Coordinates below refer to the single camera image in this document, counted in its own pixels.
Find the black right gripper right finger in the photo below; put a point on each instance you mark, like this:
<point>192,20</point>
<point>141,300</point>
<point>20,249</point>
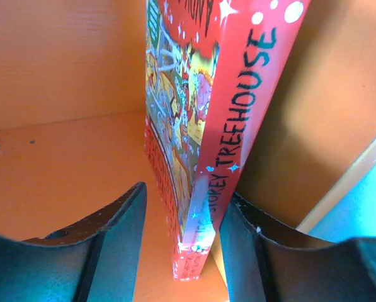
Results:
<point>267,260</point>

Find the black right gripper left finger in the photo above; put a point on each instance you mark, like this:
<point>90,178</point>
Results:
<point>93,259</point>

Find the red treehouse book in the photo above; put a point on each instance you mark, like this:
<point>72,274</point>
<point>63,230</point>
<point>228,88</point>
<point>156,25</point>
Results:
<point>211,68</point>

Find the orange wooden shelf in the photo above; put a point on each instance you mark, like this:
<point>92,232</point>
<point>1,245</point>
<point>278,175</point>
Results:
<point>72,123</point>

